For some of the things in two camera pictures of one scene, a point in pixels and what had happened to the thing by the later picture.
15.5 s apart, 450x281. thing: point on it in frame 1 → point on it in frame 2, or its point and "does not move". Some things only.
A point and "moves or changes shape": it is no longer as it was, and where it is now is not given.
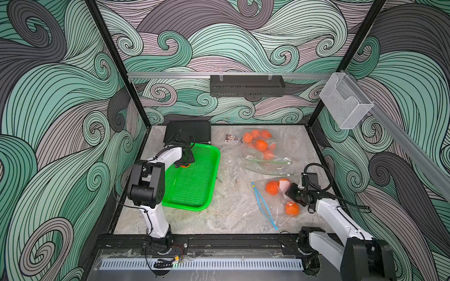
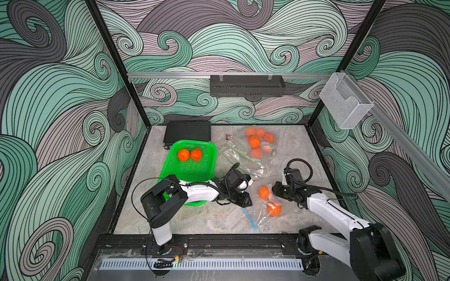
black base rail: (202, 243) does not move
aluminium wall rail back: (309, 75) does not move
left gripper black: (190, 159) → (246, 198)
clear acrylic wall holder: (345, 102) does not move
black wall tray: (246, 85) does not move
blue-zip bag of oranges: (278, 207) moves or changes shape
